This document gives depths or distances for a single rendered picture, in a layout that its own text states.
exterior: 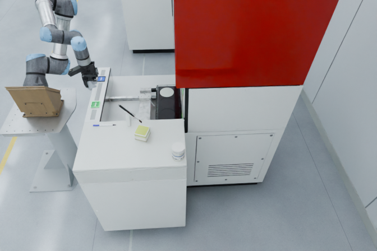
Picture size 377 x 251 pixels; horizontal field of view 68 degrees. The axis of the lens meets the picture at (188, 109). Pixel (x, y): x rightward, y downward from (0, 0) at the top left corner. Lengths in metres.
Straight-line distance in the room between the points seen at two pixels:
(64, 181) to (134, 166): 1.31
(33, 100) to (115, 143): 0.68
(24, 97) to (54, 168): 1.00
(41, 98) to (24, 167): 1.13
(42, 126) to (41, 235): 0.94
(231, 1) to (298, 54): 0.49
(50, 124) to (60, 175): 0.84
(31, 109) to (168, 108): 0.93
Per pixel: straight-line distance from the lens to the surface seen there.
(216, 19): 1.37
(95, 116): 1.88
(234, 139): 2.01
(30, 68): 2.11
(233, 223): 2.50
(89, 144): 1.74
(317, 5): 1.48
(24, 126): 2.21
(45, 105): 2.12
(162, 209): 2.07
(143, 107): 1.99
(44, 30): 1.70
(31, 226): 2.74
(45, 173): 2.93
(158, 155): 1.62
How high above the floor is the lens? 2.30
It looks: 47 degrees down
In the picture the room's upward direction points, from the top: 2 degrees clockwise
